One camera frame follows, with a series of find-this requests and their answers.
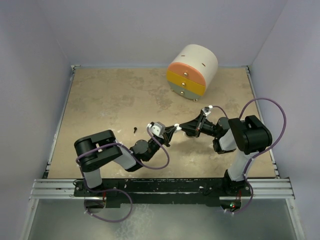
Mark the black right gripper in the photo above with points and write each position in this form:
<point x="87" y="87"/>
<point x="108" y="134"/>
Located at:
<point x="190" y="126"/>

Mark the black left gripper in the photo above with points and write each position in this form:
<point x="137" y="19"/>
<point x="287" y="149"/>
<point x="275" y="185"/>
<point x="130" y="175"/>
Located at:
<point x="169" y="130"/>

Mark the white earbud charging case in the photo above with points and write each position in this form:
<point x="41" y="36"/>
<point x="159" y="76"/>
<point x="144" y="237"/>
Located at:
<point x="177" y="128"/>

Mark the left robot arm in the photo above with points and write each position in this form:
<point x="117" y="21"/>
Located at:
<point x="97" y="150"/>

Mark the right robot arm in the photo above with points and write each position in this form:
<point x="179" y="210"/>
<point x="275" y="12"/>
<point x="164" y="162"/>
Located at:
<point x="247" y="137"/>

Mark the round white drawer cabinet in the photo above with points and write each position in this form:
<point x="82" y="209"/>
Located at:
<point x="191" y="72"/>

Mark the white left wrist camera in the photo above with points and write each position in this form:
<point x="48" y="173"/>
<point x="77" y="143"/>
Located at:
<point x="156" y="128"/>

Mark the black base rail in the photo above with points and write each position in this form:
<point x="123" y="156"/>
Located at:
<point x="115" y="197"/>

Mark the aluminium frame rail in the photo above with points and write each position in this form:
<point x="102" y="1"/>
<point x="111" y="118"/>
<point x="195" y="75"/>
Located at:
<point x="263" y="188"/>

